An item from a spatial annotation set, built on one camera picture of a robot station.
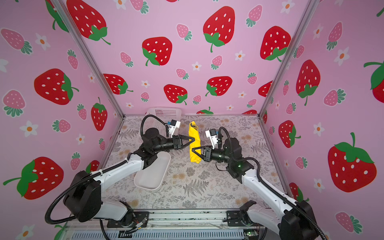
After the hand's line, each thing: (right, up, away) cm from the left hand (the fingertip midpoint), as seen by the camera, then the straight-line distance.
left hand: (193, 141), depth 69 cm
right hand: (0, -4, -1) cm, 4 cm away
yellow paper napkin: (0, +4, +1) cm, 4 cm away
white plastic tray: (-26, -22, +20) cm, 39 cm away
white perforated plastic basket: (-23, +18, +46) cm, 54 cm away
